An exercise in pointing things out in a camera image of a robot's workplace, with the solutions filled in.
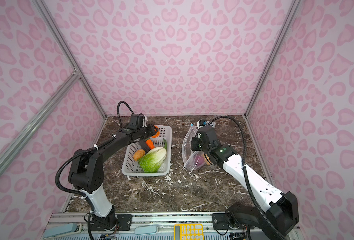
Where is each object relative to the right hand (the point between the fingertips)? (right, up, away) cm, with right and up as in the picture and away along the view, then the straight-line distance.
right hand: (193, 137), depth 77 cm
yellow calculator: (-3, -43, -7) cm, 44 cm away
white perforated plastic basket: (-36, -19, +12) cm, 43 cm away
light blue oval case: (-22, -42, -8) cm, 48 cm away
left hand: (-21, +5, +16) cm, 27 cm away
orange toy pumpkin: (-21, +2, +16) cm, 26 cm away
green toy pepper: (-17, -6, +24) cm, 30 cm away
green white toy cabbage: (-24, -14, +9) cm, 29 cm away
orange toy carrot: (-27, -6, +22) cm, 35 cm away
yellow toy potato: (-33, -11, +15) cm, 38 cm away
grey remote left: (-64, -43, -8) cm, 77 cm away
